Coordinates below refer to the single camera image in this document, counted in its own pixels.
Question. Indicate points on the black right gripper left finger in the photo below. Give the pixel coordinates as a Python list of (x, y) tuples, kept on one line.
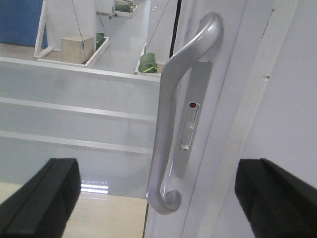
[(44, 204)]

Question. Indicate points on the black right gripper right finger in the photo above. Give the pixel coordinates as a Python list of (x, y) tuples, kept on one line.
[(277, 204)]

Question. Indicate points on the white framed sliding glass door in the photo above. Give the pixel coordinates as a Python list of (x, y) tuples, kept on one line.
[(105, 117)]

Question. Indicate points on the silver door handle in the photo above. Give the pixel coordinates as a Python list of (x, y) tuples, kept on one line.
[(170, 142)]

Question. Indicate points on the small wooden cube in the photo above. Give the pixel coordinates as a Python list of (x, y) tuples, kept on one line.
[(77, 49)]

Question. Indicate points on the green sandbag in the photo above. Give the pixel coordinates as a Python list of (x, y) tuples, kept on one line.
[(148, 63), (100, 38)]

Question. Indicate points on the blue partition panel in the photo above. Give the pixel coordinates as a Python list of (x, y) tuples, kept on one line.
[(19, 21)]

